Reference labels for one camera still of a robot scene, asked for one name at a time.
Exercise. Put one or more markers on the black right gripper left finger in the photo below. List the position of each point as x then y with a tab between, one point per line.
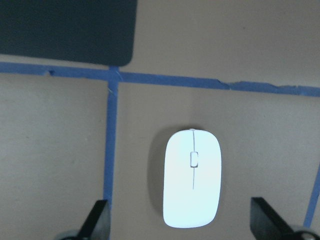
97	225

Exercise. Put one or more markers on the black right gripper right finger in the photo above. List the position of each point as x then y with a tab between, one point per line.
266	223

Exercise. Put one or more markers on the black mousepad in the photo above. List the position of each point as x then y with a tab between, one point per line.
86	31

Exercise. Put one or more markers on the white computer mouse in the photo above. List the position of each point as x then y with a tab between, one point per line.
192	179

